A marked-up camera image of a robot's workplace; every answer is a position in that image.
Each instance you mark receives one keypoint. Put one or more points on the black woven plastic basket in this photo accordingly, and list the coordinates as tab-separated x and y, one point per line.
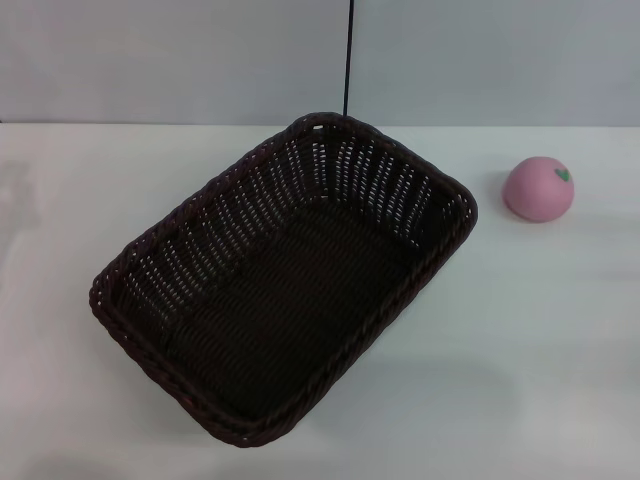
300	300

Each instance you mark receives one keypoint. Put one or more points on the pink peach toy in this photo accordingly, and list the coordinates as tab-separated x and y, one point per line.
536	192

